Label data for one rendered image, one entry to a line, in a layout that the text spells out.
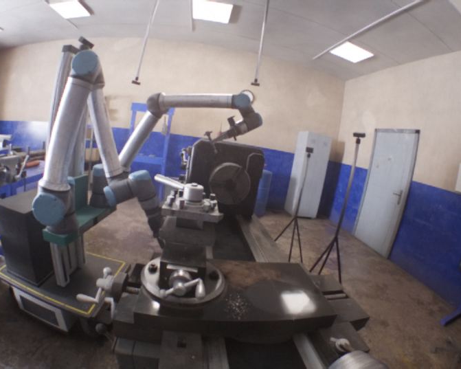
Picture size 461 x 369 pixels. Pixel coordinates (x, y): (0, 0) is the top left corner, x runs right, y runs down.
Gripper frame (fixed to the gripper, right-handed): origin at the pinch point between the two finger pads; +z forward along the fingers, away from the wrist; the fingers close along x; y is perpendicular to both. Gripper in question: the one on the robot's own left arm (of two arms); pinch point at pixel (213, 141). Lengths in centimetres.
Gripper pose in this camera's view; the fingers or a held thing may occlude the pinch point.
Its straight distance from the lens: 140.2
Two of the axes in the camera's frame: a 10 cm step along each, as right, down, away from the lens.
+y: 4.3, 8.7, 2.5
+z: -8.6, 4.8, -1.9
